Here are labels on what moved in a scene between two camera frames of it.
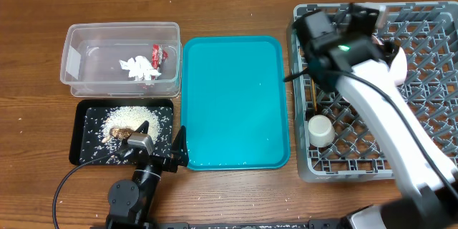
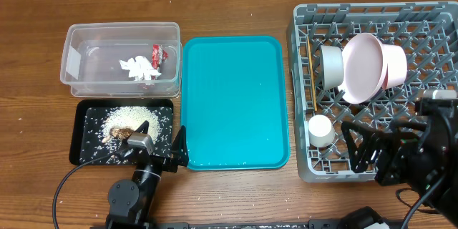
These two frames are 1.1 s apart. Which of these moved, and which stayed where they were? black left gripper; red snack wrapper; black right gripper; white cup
Moved: black right gripper
Stayed: white cup; red snack wrapper; black left gripper
